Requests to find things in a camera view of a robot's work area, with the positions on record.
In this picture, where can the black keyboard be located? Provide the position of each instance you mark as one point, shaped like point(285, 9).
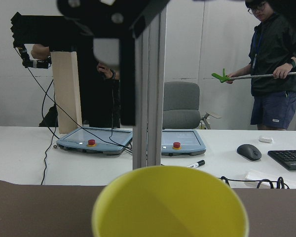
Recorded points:
point(287, 158)

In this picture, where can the yellow cup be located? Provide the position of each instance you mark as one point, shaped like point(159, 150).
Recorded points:
point(168, 201)

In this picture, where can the right teach pendant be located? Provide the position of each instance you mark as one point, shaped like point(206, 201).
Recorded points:
point(176, 142)

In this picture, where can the metal stick green tip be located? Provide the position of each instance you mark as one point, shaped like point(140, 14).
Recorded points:
point(225, 78)

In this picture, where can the black computer mouse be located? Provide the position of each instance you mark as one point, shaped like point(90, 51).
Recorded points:
point(249, 151)

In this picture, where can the black marker pen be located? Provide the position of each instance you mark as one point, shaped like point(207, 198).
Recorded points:
point(197, 164)

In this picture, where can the teach pendant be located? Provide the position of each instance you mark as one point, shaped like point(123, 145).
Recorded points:
point(96, 140)
point(176, 142)

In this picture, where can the person in black jacket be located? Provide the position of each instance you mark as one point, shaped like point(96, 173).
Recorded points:
point(272, 57)

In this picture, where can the grey office chair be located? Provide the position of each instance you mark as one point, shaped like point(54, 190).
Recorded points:
point(181, 106)

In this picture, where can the left teach pendant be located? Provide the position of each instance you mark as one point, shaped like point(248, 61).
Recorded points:
point(96, 140)

